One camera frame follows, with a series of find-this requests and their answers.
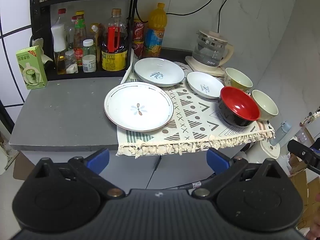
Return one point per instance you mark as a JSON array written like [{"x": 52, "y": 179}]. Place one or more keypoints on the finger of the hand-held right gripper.
[{"x": 305, "y": 155}]

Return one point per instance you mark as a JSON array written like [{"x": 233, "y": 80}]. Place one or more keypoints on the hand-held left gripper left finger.
[{"x": 99, "y": 159}]

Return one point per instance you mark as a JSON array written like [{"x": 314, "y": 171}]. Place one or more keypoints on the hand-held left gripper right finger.
[{"x": 217, "y": 160}]

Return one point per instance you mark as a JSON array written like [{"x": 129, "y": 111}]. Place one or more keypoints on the medium white blue-print plate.
[{"x": 165, "y": 67}]

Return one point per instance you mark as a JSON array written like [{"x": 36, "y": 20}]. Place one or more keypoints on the grey-blue bottle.
[{"x": 281, "y": 133}]

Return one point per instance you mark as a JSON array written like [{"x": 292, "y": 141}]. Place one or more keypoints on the cardboard box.
[{"x": 300, "y": 187}]

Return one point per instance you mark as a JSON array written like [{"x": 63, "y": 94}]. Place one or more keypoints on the white round stand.
[{"x": 268, "y": 151}]

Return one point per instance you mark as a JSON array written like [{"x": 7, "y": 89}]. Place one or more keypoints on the grey counter cabinet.
[{"x": 175, "y": 170}]

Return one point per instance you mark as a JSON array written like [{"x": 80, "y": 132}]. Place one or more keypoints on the patterned fringed table cloth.
[{"x": 195, "y": 122}]

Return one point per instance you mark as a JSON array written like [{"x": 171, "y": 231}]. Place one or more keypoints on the red and black bowl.
[{"x": 238, "y": 105}]

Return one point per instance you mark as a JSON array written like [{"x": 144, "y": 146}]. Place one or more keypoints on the large white flower plate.
[{"x": 150, "y": 97}]

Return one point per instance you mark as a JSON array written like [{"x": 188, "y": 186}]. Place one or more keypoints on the small white blue-print plate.
[{"x": 200, "y": 81}]

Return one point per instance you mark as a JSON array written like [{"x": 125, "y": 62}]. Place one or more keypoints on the cream kettle base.
[{"x": 195, "y": 66}]

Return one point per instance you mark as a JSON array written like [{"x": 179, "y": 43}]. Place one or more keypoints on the small glass jar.
[{"x": 71, "y": 65}]

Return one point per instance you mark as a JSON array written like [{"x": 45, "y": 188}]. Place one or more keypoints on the large soy sauce bottle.
[{"x": 113, "y": 55}]

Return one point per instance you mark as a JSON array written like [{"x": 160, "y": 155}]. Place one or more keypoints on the glass electric kettle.
[{"x": 210, "y": 48}]

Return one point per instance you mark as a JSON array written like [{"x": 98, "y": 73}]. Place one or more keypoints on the green drink carton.
[{"x": 31, "y": 67}]

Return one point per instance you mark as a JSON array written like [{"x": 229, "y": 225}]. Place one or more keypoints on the red-label sauce bottle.
[{"x": 79, "y": 42}]

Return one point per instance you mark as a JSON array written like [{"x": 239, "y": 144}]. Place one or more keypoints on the white crumpled tissue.
[{"x": 41, "y": 52}]

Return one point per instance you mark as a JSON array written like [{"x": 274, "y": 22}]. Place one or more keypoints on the white-capped oil bottle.
[{"x": 59, "y": 37}]

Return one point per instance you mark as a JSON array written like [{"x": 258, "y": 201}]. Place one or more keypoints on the orange juice bottle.
[{"x": 155, "y": 37}]

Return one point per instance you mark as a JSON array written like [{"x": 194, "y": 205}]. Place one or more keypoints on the clear red-capped bottle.
[{"x": 62, "y": 16}]

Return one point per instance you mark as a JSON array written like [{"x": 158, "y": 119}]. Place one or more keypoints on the black metal shelf rack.
[{"x": 85, "y": 1}]

